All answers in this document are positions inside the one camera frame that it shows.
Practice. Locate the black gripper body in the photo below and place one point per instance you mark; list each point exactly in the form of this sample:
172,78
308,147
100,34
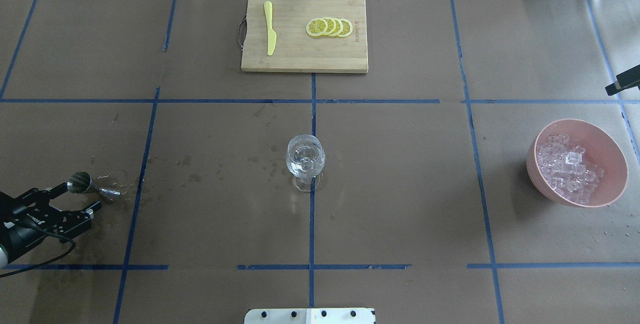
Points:
21,240

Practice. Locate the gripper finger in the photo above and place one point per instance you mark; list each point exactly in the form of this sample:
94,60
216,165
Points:
625,80
37,196
73,223

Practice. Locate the steel jigger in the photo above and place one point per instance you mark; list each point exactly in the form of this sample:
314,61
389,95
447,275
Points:
81,182

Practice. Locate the clear ice cubes pile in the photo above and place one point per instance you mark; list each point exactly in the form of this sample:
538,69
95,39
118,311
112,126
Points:
564,166

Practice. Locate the clear wine glass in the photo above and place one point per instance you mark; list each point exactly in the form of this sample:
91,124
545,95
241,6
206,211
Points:
305,159

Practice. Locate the pink bowl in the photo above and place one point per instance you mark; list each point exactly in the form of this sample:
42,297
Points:
601,149

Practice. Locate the yellow plastic knife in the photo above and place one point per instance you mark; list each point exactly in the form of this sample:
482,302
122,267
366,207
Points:
270,32

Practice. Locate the bamboo cutting board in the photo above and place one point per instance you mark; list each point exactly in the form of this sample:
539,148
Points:
296,52

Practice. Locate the lemon slice stack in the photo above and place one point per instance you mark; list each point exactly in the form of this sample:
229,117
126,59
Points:
329,27

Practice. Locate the white pedestal column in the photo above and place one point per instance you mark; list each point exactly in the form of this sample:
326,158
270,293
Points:
311,315

